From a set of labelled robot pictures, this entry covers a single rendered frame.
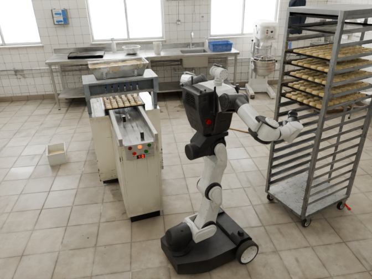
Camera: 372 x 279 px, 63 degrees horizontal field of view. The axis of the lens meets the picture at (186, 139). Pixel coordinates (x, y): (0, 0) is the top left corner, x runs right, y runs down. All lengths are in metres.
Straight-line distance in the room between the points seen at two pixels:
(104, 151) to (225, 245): 1.59
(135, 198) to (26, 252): 1.00
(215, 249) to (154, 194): 0.77
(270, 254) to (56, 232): 1.89
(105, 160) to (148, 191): 0.76
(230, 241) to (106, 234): 1.11
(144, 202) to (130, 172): 0.36
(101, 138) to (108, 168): 0.37
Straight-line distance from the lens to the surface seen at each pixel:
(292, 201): 3.07
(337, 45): 2.31
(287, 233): 2.95
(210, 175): 2.18
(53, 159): 4.12
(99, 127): 3.17
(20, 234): 3.24
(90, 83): 3.02
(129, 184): 2.71
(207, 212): 2.37
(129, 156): 2.53
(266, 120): 1.62
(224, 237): 2.57
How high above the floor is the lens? 1.97
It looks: 27 degrees down
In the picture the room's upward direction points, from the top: 1 degrees counter-clockwise
